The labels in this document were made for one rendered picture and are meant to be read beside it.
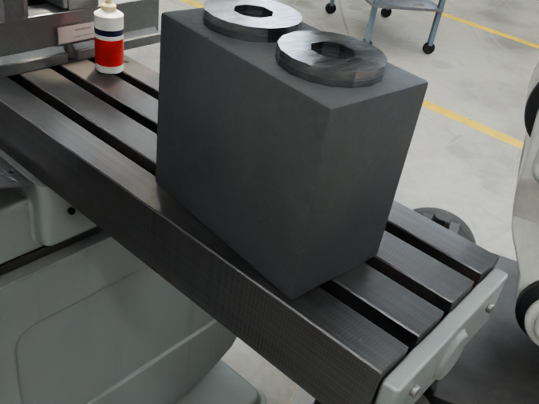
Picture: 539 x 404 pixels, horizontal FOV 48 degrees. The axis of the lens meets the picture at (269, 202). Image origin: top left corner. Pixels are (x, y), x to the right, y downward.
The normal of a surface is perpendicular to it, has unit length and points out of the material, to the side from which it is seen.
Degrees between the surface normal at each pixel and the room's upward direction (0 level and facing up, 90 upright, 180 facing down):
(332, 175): 90
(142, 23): 90
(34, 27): 90
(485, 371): 0
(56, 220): 90
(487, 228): 0
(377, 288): 0
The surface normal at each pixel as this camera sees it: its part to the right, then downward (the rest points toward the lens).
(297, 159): -0.75, 0.29
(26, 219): 0.74, 0.46
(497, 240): 0.13, -0.82
